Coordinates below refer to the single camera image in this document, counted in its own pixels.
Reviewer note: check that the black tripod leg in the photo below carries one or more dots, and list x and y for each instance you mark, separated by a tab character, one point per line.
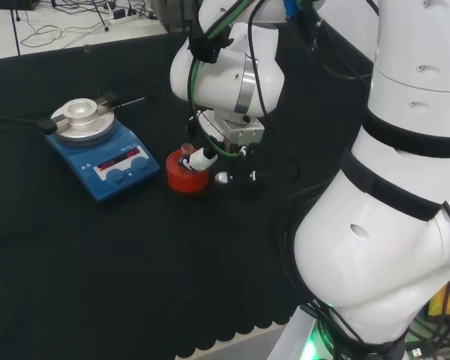
102	15

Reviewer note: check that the black bench cloth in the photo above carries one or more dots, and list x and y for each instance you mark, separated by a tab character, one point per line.
97	262

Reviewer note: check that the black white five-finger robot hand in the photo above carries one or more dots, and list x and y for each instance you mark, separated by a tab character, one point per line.
243	133

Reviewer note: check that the thin black pole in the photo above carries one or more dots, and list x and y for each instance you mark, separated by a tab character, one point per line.
16	30

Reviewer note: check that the yellow stop button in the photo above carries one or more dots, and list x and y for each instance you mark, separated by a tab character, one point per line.
440	300

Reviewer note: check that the white power strip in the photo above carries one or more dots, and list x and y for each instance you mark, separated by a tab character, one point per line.
122	20

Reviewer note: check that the heater with blue base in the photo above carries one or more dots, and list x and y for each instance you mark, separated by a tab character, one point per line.
108	157

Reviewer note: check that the clear cloth clip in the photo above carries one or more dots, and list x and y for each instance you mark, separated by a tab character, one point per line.
87	48

